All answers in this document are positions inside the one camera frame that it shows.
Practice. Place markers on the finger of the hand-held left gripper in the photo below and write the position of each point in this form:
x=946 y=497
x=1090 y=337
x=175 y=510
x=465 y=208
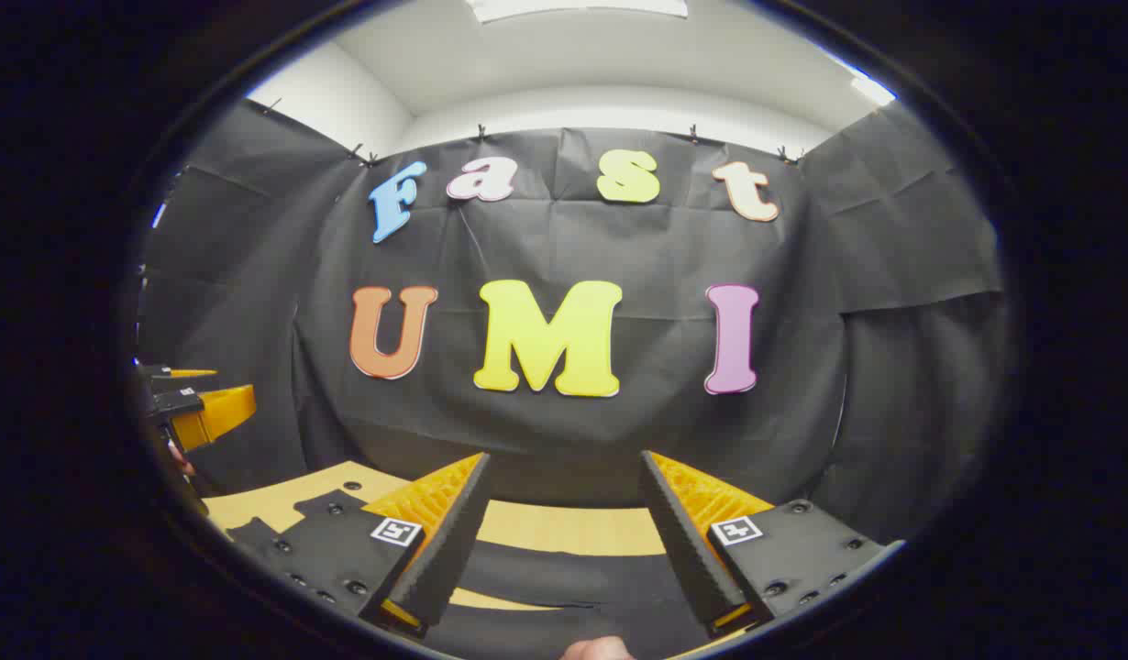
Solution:
x=217 y=412
x=183 y=373

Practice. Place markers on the dark jeans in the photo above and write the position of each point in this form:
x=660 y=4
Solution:
x=564 y=577

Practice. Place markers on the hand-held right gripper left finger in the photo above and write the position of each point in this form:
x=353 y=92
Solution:
x=443 y=541

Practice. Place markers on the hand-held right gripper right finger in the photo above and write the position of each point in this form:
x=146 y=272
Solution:
x=683 y=541

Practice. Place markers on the black backdrop cloth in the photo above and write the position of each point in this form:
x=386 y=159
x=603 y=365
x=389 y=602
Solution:
x=619 y=440

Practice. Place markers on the ceiling light panel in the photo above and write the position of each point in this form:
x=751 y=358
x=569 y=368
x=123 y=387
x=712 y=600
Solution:
x=871 y=89
x=578 y=7

